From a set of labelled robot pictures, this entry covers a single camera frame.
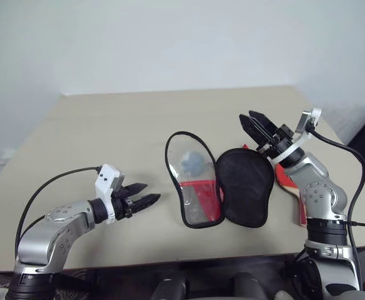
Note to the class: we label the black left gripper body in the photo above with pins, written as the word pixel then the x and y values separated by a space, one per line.
pixel 123 206

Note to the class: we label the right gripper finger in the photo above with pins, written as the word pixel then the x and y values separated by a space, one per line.
pixel 263 123
pixel 251 129

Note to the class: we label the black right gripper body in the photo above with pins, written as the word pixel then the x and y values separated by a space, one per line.
pixel 279 140

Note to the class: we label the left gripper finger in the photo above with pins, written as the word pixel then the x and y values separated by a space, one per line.
pixel 135 188
pixel 146 201

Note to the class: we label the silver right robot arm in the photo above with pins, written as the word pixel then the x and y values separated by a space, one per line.
pixel 313 178

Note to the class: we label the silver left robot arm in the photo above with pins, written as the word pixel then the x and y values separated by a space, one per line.
pixel 38 240

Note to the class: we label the red table tennis paddle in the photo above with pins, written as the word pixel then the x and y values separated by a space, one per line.
pixel 287 181

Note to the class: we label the clear pouch with black trim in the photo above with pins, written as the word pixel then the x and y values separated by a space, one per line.
pixel 245 187

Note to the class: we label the dark rounded shape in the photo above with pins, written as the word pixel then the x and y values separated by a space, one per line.
pixel 170 289

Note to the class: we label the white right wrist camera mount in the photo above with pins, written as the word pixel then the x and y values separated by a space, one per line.
pixel 295 148

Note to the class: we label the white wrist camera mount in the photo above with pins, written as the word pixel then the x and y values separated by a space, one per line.
pixel 106 181
pixel 295 148

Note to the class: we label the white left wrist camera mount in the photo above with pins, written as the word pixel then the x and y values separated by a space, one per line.
pixel 106 181

